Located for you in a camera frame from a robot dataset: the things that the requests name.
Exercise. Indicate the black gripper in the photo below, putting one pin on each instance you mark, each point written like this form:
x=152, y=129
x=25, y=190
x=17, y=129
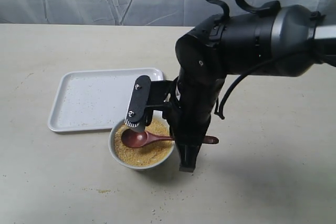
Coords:
x=191, y=98

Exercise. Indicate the dark brown wooden spoon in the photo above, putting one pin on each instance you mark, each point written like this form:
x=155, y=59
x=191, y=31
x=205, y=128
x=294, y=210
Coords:
x=134, y=139

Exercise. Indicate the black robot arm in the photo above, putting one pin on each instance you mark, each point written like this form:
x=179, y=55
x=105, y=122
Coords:
x=285, y=44

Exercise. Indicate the white bowl of grain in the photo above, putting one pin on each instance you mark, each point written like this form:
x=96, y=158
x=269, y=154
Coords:
x=139, y=159

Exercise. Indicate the white rectangular tray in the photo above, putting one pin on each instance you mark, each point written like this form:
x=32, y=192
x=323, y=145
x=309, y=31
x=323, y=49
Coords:
x=94, y=100

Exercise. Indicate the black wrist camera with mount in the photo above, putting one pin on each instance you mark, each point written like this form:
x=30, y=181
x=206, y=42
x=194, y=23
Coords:
x=147, y=96

